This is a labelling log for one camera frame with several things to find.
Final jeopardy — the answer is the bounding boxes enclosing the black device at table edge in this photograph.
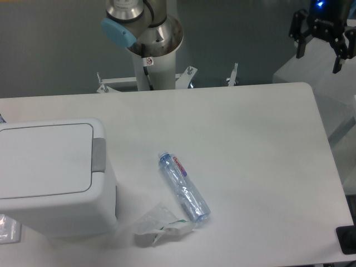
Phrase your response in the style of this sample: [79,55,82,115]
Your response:
[336,225,356,255]

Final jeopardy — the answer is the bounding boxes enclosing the clear plastic bag lower left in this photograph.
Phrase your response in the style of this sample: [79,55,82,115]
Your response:
[0,214,22,245]

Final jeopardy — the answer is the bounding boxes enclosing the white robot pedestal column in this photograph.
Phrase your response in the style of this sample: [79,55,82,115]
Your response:
[126,46,180,91]

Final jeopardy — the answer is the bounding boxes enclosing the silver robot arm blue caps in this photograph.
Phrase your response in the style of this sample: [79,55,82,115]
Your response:
[101,1,355,73]

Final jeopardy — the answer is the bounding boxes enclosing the white metal base frame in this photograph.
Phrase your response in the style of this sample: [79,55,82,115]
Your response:
[96,62,240,94]

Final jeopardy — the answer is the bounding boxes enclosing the blue object at left edge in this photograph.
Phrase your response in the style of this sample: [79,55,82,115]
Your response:
[0,114,6,123]

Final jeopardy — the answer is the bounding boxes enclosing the black cable on pedestal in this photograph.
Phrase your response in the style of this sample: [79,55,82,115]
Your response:
[140,43,155,91]

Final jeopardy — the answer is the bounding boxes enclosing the white trash can body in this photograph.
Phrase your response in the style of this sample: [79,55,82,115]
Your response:
[1,117,117,238]

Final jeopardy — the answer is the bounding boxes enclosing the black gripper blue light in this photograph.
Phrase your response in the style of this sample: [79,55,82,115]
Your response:
[289,0,355,73]

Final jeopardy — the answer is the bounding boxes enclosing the crumpled clear plastic wrapper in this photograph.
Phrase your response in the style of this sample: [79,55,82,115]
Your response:
[132,202,195,246]

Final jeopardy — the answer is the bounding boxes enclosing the white trash can lid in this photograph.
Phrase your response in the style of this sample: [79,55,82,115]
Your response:
[1,123,93,199]

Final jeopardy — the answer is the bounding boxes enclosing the clear plastic water bottle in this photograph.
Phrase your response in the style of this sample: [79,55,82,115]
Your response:
[159,152,211,223]

